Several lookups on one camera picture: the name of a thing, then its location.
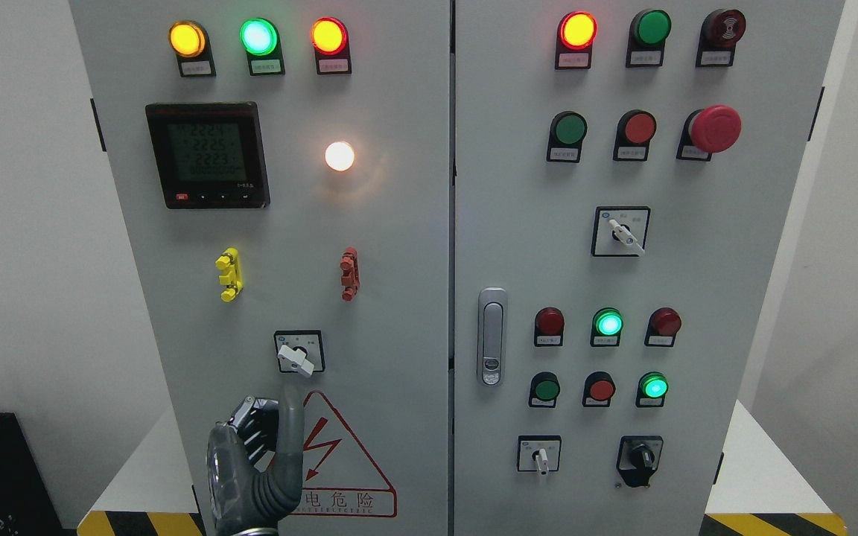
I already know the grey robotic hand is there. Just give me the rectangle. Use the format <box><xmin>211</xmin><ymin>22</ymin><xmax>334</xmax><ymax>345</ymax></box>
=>
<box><xmin>207</xmin><ymin>386</ymin><xmax>305</xmax><ymax>535</ymax></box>

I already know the white rotary selector switch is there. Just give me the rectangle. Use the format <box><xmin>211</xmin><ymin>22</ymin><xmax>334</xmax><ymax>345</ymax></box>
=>
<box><xmin>273</xmin><ymin>330</ymin><xmax>326</xmax><ymax>379</ymax></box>

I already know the green lit indicator light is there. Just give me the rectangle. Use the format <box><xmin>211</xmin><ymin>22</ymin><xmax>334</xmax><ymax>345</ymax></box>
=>
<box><xmin>239</xmin><ymin>17</ymin><xmax>285</xmax><ymax>76</ymax></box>

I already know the yellow indicator light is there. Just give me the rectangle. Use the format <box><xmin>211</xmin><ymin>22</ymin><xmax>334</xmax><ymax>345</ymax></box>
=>
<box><xmin>169</xmin><ymin>19</ymin><xmax>217</xmax><ymax>77</ymax></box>

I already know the red electric hazard sticker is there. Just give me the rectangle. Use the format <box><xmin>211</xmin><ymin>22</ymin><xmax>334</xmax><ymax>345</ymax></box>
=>
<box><xmin>290</xmin><ymin>391</ymin><xmax>396</xmax><ymax>518</ymax></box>

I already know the white platform with hazard stripes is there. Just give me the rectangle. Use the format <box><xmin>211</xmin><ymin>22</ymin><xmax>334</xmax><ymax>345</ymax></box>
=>
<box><xmin>76</xmin><ymin>404</ymin><xmax>848</xmax><ymax>535</ymax></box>

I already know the yellow terminal connector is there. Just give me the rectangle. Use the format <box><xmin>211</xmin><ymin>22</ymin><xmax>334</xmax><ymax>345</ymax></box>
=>
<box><xmin>214</xmin><ymin>247</ymin><xmax>243</xmax><ymax>303</ymax></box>

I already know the red terminal connector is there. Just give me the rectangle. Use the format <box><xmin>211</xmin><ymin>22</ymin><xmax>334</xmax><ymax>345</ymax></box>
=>
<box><xmin>338</xmin><ymin>247</ymin><xmax>360</xmax><ymax>302</ymax></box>

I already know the left grey cabinet door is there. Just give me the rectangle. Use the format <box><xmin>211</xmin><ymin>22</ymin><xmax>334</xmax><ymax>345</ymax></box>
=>
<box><xmin>69</xmin><ymin>1</ymin><xmax>451</xmax><ymax>535</ymax></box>

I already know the grey cabinet door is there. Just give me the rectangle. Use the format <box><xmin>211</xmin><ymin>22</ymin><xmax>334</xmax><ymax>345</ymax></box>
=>
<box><xmin>69</xmin><ymin>1</ymin><xmax>451</xmax><ymax>535</ymax></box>
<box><xmin>452</xmin><ymin>1</ymin><xmax>844</xmax><ymax>535</ymax></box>

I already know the green push button lower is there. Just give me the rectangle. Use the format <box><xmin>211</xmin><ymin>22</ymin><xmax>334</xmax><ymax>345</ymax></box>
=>
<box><xmin>528</xmin><ymin>371</ymin><xmax>561</xmax><ymax>408</ymax></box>

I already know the green push button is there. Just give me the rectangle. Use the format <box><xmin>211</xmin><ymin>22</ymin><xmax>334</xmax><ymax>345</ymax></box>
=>
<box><xmin>624</xmin><ymin>9</ymin><xmax>672</xmax><ymax>68</ymax></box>
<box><xmin>546</xmin><ymin>111</ymin><xmax>587</xmax><ymax>163</ymax></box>
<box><xmin>528</xmin><ymin>371</ymin><xmax>561</xmax><ymax>408</ymax></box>

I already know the black digital power meter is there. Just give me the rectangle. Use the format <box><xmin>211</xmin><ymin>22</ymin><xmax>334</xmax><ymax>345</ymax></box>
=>
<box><xmin>145</xmin><ymin>101</ymin><xmax>271</xmax><ymax>209</ymax></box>

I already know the clear white indicator lamp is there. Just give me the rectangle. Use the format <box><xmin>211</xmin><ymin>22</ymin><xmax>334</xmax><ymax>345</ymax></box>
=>
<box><xmin>324</xmin><ymin>141</ymin><xmax>355</xmax><ymax>172</ymax></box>

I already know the dark red indicator left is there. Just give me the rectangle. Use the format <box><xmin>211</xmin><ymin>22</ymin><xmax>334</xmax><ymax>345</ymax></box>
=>
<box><xmin>533</xmin><ymin>307</ymin><xmax>565</xmax><ymax>347</ymax></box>

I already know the dark red indicator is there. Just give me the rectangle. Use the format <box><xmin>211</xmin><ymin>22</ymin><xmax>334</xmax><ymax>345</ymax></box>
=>
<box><xmin>646</xmin><ymin>307</ymin><xmax>682</xmax><ymax>348</ymax></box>
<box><xmin>533</xmin><ymin>307</ymin><xmax>565</xmax><ymax>347</ymax></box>

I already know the red push button lower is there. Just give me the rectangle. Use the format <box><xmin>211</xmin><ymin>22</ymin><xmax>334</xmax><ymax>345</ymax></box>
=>
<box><xmin>582</xmin><ymin>371</ymin><xmax>616</xmax><ymax>407</ymax></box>

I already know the red push button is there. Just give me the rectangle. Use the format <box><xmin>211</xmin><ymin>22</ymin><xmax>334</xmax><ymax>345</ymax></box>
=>
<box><xmin>582</xmin><ymin>371</ymin><xmax>616</xmax><ymax>407</ymax></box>
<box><xmin>612</xmin><ymin>109</ymin><xmax>657</xmax><ymax>162</ymax></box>

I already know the green lit indicator middle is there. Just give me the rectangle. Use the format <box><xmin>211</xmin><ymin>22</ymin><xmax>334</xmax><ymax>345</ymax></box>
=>
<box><xmin>590</xmin><ymin>307</ymin><xmax>623</xmax><ymax>347</ymax></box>

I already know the green lit button lower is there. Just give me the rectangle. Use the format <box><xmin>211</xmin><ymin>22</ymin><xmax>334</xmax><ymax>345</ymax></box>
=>
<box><xmin>635</xmin><ymin>371</ymin><xmax>670</xmax><ymax>408</ymax></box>

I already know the dark red indicator right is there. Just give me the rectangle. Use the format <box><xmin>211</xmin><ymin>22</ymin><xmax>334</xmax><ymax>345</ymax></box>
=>
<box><xmin>646</xmin><ymin>307</ymin><xmax>682</xmax><ymax>348</ymax></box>

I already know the red lit indicator light left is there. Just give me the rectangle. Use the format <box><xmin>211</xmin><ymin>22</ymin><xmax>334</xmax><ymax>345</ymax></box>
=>
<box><xmin>311</xmin><ymin>16</ymin><xmax>353</xmax><ymax>75</ymax></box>

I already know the red lit indicator light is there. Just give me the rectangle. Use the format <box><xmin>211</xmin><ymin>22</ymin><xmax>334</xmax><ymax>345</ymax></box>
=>
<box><xmin>311</xmin><ymin>16</ymin><xmax>353</xmax><ymax>75</ymax></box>
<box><xmin>554</xmin><ymin>10</ymin><xmax>598</xmax><ymax>71</ymax></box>

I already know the green push button middle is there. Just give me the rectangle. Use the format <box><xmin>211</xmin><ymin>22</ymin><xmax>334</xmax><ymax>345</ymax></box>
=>
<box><xmin>546</xmin><ymin>111</ymin><xmax>587</xmax><ymax>163</ymax></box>

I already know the right grey cabinet door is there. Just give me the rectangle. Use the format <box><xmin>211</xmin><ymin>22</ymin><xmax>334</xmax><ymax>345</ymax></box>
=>
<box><xmin>452</xmin><ymin>1</ymin><xmax>844</xmax><ymax>535</ymax></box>

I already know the red push button middle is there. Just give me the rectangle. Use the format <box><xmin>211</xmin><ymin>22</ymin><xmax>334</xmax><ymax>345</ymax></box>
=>
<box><xmin>612</xmin><ymin>109</ymin><xmax>657</xmax><ymax>162</ymax></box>

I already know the red lit indicator light right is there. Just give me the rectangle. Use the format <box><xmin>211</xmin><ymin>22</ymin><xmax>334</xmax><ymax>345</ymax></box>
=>
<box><xmin>554</xmin><ymin>10</ymin><xmax>598</xmax><ymax>71</ymax></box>

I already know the red emergency stop button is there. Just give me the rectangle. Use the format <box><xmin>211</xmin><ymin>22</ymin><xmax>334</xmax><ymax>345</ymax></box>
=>
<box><xmin>676</xmin><ymin>105</ymin><xmax>742</xmax><ymax>162</ymax></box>

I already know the green push button top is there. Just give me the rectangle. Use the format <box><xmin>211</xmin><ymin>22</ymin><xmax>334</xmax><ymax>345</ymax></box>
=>
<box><xmin>624</xmin><ymin>9</ymin><xmax>672</xmax><ymax>68</ymax></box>

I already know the dark red buzzer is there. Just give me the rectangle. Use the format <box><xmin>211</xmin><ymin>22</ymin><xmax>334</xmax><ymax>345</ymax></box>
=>
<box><xmin>696</xmin><ymin>9</ymin><xmax>746</xmax><ymax>68</ymax></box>

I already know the white selector switch lower right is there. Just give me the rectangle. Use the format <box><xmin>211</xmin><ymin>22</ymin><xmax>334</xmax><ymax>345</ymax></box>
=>
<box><xmin>515</xmin><ymin>435</ymin><xmax>562</xmax><ymax>476</ymax></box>

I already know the silver door lock handle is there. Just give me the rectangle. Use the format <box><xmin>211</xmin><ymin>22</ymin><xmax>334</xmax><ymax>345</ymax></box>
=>
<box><xmin>477</xmin><ymin>287</ymin><xmax>507</xmax><ymax>386</ymax></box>

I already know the black rotary knob switch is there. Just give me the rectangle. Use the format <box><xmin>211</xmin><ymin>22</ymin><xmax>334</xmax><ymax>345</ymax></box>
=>
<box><xmin>616</xmin><ymin>435</ymin><xmax>664</xmax><ymax>488</ymax></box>

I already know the white selector switch upper right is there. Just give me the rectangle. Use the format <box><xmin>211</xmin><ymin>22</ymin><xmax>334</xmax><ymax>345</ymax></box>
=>
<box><xmin>591</xmin><ymin>206</ymin><xmax>651</xmax><ymax>257</ymax></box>

